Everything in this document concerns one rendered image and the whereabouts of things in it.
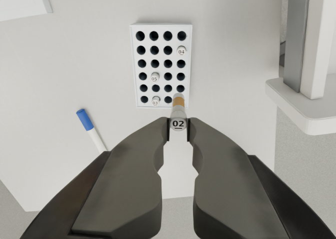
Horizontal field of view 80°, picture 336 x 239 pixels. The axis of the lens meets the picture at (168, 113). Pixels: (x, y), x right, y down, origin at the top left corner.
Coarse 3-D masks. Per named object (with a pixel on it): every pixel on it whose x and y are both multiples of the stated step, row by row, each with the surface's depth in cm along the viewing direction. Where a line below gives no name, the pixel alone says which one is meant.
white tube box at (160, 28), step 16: (144, 32) 27; (160, 32) 27; (176, 32) 27; (144, 48) 32; (160, 48) 28; (176, 48) 28; (144, 64) 31; (160, 64) 29; (176, 64) 29; (144, 80) 31; (160, 80) 31; (176, 80) 30; (144, 96) 34; (160, 96) 32
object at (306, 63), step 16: (288, 0) 21; (304, 0) 18; (320, 0) 17; (288, 16) 21; (304, 16) 19; (320, 16) 17; (288, 32) 22; (304, 32) 19; (320, 32) 17; (288, 48) 23; (304, 48) 20; (320, 48) 18; (288, 64) 23; (304, 64) 20; (320, 64) 19; (288, 80) 24; (304, 80) 21; (320, 80) 19; (320, 96) 20
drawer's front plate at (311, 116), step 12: (276, 84) 25; (276, 96) 24; (288, 96) 22; (300, 96) 21; (324, 96) 20; (288, 108) 21; (300, 108) 19; (312, 108) 19; (324, 108) 19; (300, 120) 19; (312, 120) 18; (324, 120) 17; (312, 132) 18; (324, 132) 18
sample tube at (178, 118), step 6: (174, 96) 17; (180, 96) 17; (174, 102) 16; (180, 102) 16; (174, 108) 15; (180, 108) 15; (174, 114) 14; (180, 114) 14; (174, 120) 14; (180, 120) 14; (186, 120) 14; (174, 126) 14; (180, 126) 14
